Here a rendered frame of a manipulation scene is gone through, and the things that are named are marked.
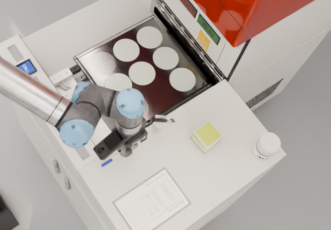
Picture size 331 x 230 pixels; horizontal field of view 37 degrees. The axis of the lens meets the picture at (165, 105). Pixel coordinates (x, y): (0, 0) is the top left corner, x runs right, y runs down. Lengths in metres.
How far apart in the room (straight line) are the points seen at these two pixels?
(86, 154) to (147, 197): 0.25
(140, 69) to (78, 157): 0.43
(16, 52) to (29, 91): 0.62
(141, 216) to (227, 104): 0.50
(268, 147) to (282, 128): 1.27
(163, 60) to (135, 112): 0.62
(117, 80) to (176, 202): 0.51
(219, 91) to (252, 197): 1.05
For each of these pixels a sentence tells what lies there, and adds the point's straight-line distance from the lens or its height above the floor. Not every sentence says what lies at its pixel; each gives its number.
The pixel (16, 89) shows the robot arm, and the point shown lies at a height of 1.44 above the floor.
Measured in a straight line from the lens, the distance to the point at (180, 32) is 1.90.
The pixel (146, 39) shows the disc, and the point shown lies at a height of 0.90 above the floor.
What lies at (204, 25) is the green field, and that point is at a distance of 1.74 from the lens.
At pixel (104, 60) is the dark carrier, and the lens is 1.86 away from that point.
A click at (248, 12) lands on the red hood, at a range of 1.42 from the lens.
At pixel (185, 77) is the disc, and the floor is 0.90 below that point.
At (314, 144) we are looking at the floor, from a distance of 2.94.
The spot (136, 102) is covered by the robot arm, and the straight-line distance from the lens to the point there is 1.29.
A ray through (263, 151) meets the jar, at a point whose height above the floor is 1.04.
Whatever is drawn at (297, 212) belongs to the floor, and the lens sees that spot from 2.78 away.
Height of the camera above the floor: 2.52
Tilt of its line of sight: 65 degrees down
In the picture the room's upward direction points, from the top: 18 degrees clockwise
